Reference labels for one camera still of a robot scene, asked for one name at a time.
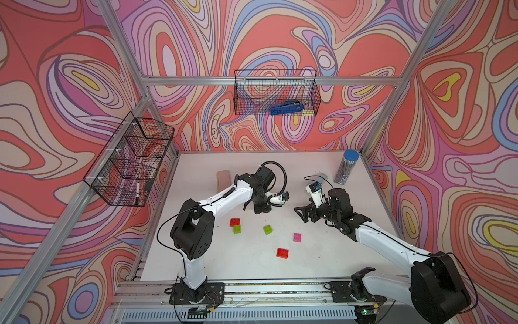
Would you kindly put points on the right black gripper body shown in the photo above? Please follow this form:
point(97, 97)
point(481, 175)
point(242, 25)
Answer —
point(328, 214)

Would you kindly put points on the red lego brick front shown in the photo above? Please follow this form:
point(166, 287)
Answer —
point(282, 253)

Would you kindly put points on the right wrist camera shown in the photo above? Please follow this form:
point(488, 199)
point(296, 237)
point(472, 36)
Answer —
point(317, 196)

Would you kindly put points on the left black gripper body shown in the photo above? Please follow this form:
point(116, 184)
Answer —
point(261, 205)

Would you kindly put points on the black wire basket wall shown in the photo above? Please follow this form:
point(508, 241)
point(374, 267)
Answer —
point(134, 153)
point(257, 90)

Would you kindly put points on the black wire basket back wall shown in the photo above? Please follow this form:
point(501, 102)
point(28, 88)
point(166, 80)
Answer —
point(257, 90)

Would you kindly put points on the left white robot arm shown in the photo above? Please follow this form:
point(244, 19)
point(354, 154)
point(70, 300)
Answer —
point(192, 232)

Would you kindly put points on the blue capped clear cylinder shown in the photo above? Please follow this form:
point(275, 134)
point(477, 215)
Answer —
point(349, 159)

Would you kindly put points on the blue object in basket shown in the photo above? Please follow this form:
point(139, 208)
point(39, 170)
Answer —
point(288, 107)

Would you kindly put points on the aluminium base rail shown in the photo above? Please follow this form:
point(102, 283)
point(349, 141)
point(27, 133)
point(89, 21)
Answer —
point(254, 301)

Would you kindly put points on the red lego brick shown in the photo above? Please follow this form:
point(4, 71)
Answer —
point(282, 253)
point(234, 222)

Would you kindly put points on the pink plastic case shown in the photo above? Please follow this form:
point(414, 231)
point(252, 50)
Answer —
point(223, 180)

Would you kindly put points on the black wire basket left wall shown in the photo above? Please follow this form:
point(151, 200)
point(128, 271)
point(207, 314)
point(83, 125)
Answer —
point(134, 153)

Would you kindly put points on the black marker in basket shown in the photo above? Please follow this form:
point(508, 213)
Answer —
point(137, 194)

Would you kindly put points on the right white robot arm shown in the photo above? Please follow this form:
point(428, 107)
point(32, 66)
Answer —
point(432, 284)

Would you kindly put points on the grey small case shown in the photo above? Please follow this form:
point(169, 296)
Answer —
point(321, 177)

